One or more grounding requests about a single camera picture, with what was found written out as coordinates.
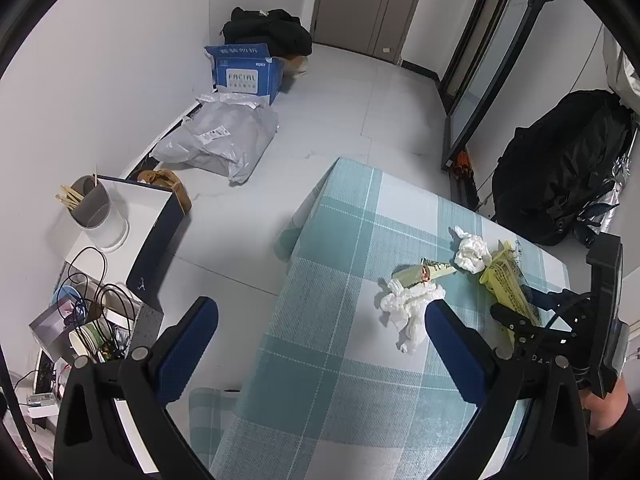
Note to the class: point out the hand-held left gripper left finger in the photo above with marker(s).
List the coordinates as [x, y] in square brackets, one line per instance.
[187, 350]

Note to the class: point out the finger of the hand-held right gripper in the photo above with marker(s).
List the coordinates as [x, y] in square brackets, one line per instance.
[515, 322]
[550, 297]

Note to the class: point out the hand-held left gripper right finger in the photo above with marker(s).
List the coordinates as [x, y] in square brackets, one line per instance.
[452, 345]

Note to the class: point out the large yellow wrapper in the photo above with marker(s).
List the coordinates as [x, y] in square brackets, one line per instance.
[507, 285]

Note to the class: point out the white tissue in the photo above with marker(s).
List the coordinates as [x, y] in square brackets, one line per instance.
[472, 252]
[407, 310]

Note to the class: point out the person's right forearm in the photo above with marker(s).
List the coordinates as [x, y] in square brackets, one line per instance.
[620, 450]

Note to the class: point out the person's right hand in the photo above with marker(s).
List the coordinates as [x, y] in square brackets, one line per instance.
[605, 410]

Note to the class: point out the grey speckled box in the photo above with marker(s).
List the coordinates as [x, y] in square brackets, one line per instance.
[149, 327]

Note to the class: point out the small yellow-green wrapper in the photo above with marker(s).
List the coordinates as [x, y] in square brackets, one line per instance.
[420, 275]

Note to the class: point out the stack of bowls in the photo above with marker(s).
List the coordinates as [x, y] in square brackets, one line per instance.
[90, 342]

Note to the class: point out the silver blue folded cover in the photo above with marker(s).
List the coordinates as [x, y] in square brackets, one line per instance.
[607, 200]

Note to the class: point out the teal checked tablecloth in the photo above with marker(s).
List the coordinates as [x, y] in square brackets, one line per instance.
[350, 385]

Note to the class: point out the black hanging coat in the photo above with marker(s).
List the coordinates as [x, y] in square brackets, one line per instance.
[560, 170]

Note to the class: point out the white box with navy sides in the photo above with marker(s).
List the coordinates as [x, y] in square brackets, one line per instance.
[142, 220]

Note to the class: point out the white power strip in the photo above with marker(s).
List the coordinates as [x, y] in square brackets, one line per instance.
[42, 385]

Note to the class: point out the orange black tool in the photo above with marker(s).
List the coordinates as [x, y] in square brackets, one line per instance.
[461, 164]

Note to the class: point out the grey cup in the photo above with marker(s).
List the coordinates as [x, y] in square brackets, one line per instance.
[97, 212]

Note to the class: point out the brown bag on floor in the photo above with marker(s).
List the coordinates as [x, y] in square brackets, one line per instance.
[167, 185]

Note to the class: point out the wooden chopsticks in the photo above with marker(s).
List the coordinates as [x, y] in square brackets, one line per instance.
[72, 195]

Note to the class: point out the grey plastic mail bag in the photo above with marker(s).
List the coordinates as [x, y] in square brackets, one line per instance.
[220, 140]

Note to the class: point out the white hanging bag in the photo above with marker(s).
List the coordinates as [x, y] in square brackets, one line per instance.
[625, 70]

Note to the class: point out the black framed standing mirror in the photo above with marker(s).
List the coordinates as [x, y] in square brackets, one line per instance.
[492, 50]

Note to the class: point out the blue cardboard box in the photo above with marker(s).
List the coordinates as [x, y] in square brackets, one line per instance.
[245, 75]

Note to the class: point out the black clothing pile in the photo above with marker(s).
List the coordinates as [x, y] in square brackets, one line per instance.
[270, 30]

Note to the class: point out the grey-brown door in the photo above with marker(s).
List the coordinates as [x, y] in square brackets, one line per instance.
[370, 5]

